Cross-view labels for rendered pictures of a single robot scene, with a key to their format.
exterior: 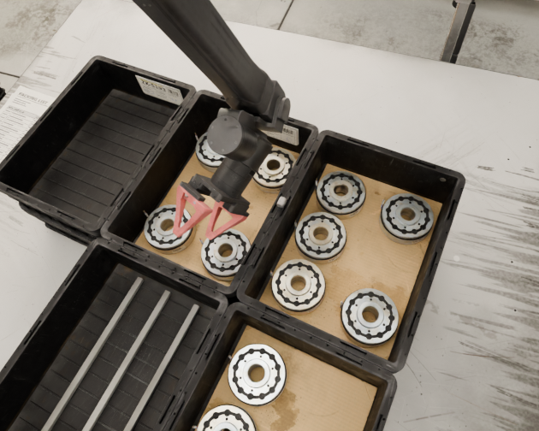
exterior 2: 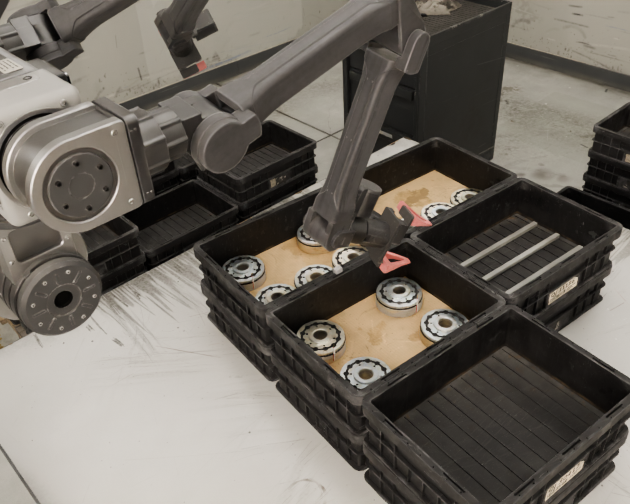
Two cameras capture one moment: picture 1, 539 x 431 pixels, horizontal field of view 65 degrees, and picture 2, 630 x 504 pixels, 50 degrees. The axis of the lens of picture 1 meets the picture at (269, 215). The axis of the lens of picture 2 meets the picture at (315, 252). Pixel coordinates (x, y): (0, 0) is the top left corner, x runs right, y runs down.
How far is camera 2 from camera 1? 1.53 m
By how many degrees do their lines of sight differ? 79
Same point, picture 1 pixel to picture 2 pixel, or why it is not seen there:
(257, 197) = (349, 333)
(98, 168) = (517, 427)
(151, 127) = (438, 454)
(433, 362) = not seen: hidden behind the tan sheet
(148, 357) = (486, 268)
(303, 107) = (221, 484)
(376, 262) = (287, 264)
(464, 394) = not seen: hidden behind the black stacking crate
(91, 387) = (535, 266)
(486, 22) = not seen: outside the picture
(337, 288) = (325, 260)
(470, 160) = (121, 352)
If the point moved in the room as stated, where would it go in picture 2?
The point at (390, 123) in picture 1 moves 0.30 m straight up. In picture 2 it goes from (149, 417) to (118, 314)
